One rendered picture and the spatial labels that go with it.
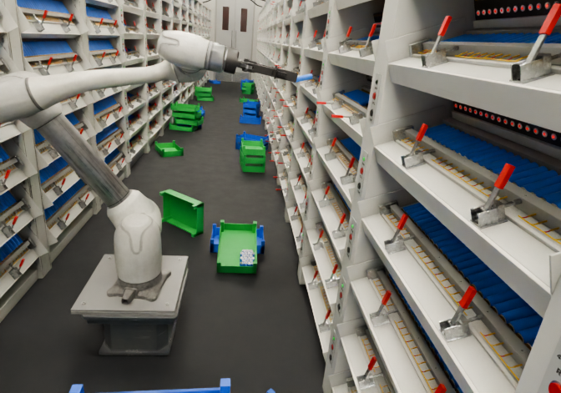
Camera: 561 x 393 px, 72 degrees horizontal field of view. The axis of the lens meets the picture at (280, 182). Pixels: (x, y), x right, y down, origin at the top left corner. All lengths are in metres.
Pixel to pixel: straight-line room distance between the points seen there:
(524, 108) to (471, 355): 0.37
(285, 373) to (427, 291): 0.88
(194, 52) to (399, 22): 0.62
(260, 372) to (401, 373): 0.75
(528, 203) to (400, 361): 0.47
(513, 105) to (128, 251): 1.21
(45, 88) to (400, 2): 1.00
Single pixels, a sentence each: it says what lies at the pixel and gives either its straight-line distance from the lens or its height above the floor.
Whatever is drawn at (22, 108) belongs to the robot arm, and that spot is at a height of 0.88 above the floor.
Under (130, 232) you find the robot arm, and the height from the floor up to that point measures 0.47.
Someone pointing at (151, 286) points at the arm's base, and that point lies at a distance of 1.53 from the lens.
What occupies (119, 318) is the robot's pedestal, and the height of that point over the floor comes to 0.20.
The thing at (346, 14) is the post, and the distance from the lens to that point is 1.67.
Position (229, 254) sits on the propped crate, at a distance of 2.12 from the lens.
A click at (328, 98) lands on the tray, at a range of 1.67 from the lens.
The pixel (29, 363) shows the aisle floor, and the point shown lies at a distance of 1.73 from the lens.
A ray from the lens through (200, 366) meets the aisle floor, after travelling 1.58.
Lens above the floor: 1.13
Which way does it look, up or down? 20 degrees down
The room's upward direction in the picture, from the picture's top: 5 degrees clockwise
